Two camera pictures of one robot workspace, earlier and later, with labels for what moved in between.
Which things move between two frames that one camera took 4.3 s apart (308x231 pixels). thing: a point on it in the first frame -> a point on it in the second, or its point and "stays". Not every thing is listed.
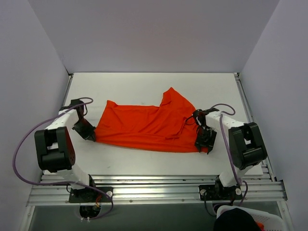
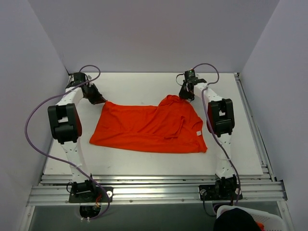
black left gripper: (83, 128) -> (93, 93)
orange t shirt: (169, 126) stays
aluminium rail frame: (258, 188) stays
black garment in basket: (235, 219) stays
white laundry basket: (271, 222) stays
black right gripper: (205, 138) -> (186, 90)
